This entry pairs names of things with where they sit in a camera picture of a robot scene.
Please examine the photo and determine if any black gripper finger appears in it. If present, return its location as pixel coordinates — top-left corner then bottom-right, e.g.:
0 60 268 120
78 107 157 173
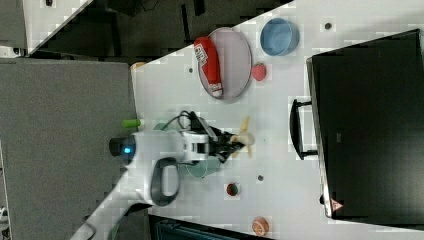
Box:
230 141 245 149

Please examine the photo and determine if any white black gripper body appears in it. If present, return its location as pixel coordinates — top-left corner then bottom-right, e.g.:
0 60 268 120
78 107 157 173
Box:
182 114 234 164

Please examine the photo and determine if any peeled yellow toy banana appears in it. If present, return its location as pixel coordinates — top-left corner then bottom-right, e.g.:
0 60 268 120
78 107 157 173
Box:
230 117 255 158

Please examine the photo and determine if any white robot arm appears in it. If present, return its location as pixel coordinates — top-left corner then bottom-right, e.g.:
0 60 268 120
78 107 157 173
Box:
70 112 253 240

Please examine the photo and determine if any silver black toaster oven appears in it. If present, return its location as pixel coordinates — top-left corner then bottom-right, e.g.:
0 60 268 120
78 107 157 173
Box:
290 29 424 230

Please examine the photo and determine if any small red toy fruit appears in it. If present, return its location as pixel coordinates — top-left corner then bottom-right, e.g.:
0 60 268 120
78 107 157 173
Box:
226 183 239 196

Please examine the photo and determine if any green perforated colander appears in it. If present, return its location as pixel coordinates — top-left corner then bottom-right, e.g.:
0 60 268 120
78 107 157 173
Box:
154 123 168 131

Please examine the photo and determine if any green toy fruit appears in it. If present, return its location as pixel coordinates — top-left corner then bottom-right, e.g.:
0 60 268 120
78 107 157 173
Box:
122 119 141 128

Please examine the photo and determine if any red toy strawberry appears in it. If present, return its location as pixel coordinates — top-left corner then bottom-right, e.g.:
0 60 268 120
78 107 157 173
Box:
251 63 267 81

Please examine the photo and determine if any black round object upper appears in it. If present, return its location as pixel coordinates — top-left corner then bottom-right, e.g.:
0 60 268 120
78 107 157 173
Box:
109 137 135 157

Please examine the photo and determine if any orange toy half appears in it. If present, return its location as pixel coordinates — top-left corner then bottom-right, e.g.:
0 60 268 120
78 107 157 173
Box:
252 217 269 236

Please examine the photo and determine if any red ketchup bottle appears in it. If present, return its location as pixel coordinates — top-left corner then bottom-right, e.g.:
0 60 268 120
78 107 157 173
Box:
194 37 223 97

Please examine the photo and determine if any blue bowl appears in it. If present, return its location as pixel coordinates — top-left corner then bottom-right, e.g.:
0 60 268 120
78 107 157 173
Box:
260 18 300 56

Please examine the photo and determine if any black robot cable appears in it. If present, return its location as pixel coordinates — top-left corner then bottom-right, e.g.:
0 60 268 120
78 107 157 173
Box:
163 110 201 133

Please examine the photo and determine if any green cup with handle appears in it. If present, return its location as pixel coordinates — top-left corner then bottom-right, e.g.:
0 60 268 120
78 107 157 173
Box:
186 156 221 178

